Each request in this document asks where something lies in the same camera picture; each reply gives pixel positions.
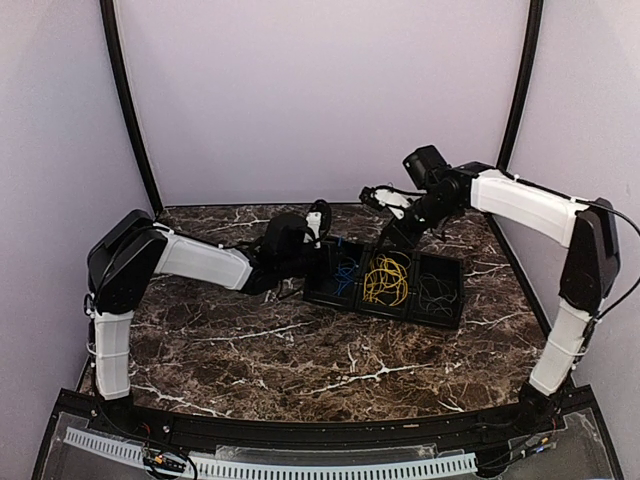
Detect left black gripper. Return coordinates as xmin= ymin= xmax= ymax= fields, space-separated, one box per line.
xmin=279 ymin=241 xmax=347 ymax=280

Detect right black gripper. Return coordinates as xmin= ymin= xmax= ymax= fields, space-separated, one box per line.
xmin=376 ymin=190 xmax=459 ymax=252

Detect blue cable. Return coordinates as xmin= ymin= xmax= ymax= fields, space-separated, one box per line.
xmin=332 ymin=237 xmax=360 ymax=296

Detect grey cable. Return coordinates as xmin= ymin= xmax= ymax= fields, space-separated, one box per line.
xmin=417 ymin=272 xmax=459 ymax=317

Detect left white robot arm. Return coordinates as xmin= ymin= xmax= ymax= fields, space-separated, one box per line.
xmin=84 ymin=200 xmax=337 ymax=436

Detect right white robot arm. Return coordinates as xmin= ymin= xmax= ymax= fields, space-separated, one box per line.
xmin=359 ymin=160 xmax=630 ymax=434

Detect black bin middle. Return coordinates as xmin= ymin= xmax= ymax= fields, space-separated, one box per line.
xmin=357 ymin=247 xmax=414 ymax=319

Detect black bin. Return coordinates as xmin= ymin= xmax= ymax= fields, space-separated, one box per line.
xmin=357 ymin=247 xmax=414 ymax=319
xmin=303 ymin=237 xmax=372 ymax=311
xmin=406 ymin=252 xmax=464 ymax=330

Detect black bin near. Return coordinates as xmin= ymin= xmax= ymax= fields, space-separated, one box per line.
xmin=303 ymin=237 xmax=372 ymax=311

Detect black bin far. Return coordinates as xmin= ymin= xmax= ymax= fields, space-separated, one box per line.
xmin=406 ymin=252 xmax=464 ymax=330

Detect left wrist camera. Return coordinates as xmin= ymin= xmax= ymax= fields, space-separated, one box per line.
xmin=263 ymin=198 xmax=332 ymax=251

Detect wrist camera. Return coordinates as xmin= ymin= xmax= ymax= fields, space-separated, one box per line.
xmin=402 ymin=145 xmax=450 ymax=190
xmin=263 ymin=198 xmax=332 ymax=251

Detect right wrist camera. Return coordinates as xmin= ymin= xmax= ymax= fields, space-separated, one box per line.
xmin=402 ymin=145 xmax=450 ymax=190

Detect black front rail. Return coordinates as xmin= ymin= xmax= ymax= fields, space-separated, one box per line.
xmin=89 ymin=404 xmax=564 ymax=452

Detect white slotted cable duct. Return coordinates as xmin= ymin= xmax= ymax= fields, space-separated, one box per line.
xmin=63 ymin=427 xmax=477 ymax=479

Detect right black corner post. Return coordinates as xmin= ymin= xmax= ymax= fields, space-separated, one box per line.
xmin=494 ymin=0 xmax=544 ymax=174

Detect black corner post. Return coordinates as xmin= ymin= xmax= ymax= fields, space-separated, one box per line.
xmin=99 ymin=0 xmax=164 ymax=216
xmin=494 ymin=0 xmax=544 ymax=174

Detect left black corner post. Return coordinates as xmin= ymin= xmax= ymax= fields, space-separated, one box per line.
xmin=99 ymin=0 xmax=164 ymax=216

